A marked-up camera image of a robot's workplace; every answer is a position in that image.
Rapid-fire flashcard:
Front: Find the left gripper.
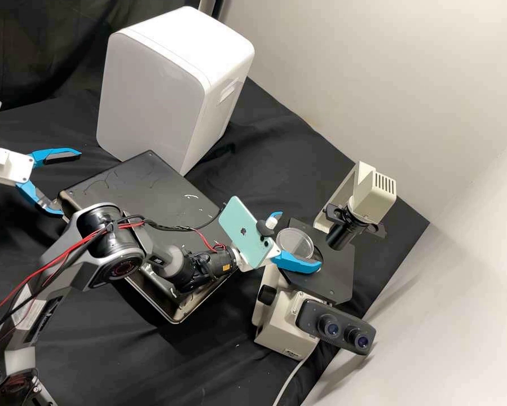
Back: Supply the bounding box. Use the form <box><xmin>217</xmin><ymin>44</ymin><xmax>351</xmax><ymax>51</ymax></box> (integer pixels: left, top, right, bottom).
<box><xmin>0</xmin><ymin>147</ymin><xmax>83</xmax><ymax>216</ymax></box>

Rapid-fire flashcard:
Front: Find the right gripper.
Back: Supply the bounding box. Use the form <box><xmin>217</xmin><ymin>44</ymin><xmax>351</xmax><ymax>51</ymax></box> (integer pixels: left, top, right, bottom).
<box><xmin>235</xmin><ymin>210</ymin><xmax>323</xmax><ymax>275</ymax></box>

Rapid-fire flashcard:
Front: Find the petri dish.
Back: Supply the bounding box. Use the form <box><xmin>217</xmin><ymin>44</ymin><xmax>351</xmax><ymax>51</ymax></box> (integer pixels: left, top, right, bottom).
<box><xmin>276</xmin><ymin>227</ymin><xmax>316</xmax><ymax>260</ymax></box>

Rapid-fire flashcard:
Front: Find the cream microscope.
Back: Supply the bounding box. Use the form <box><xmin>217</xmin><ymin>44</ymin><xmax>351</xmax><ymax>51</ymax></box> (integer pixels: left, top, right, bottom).
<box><xmin>253</xmin><ymin>160</ymin><xmax>398</xmax><ymax>361</ymax></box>

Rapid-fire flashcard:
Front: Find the black tray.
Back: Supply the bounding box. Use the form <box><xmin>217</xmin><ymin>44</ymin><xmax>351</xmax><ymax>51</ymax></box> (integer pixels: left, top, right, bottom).
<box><xmin>57</xmin><ymin>149</ymin><xmax>225</xmax><ymax>326</ymax></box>

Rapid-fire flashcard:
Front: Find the white box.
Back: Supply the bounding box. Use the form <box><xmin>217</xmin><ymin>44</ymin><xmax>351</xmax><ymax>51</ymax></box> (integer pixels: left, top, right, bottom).
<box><xmin>95</xmin><ymin>5</ymin><xmax>255</xmax><ymax>176</ymax></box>

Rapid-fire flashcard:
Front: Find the right wrist camera phone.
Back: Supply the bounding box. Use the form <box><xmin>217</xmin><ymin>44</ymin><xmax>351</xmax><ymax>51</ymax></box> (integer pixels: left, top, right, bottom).
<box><xmin>217</xmin><ymin>195</ymin><xmax>280</xmax><ymax>270</ymax></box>

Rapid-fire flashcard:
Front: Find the black cable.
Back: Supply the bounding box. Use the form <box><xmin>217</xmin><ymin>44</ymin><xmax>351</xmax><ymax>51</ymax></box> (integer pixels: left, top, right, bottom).
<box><xmin>126</xmin><ymin>211</ymin><xmax>224</xmax><ymax>233</ymax></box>

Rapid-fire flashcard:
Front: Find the white cable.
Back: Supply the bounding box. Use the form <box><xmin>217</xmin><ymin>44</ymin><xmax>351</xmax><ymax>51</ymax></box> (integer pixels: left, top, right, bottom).
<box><xmin>277</xmin><ymin>358</ymin><xmax>306</xmax><ymax>406</ymax></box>

